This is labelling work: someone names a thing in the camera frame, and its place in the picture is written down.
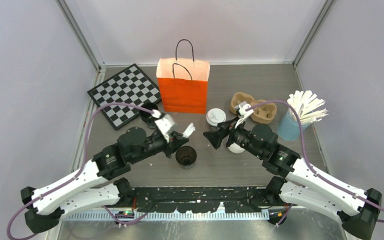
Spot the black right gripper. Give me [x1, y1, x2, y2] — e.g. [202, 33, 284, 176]
[203, 115, 264, 159]

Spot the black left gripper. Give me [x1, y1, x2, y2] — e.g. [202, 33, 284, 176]
[130, 130, 189, 164]

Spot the dark translucent coffee cup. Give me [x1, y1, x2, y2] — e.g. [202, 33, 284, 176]
[208, 123, 220, 131]

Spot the white plastic cup lid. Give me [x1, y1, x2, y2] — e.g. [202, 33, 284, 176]
[206, 108, 227, 127]

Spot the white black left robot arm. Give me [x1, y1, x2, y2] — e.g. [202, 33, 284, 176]
[20, 126, 195, 234]

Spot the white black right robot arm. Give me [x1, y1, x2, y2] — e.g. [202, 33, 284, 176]
[203, 118, 382, 240]

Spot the white lid stack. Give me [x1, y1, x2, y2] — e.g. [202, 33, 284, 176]
[227, 143, 245, 154]

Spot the black cup stack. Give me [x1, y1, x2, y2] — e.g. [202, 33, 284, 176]
[139, 102, 159, 129]

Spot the cardboard cup carrier tray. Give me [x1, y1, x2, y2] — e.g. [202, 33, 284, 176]
[230, 92, 277, 124]

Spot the orange paper bag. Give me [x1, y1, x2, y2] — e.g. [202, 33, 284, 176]
[156, 39, 211, 114]

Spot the blue cup holder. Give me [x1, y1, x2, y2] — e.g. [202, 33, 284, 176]
[277, 111, 301, 141]

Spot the black white chessboard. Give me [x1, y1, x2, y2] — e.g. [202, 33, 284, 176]
[87, 63, 162, 130]

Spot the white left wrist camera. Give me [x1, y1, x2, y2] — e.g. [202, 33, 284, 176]
[151, 109, 176, 143]

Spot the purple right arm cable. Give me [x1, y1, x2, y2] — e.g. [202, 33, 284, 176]
[244, 99, 384, 225]

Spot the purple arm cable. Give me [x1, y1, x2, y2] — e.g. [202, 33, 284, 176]
[6, 101, 156, 240]
[244, 99, 384, 225]

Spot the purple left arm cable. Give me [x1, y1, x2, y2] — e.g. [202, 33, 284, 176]
[6, 101, 156, 240]

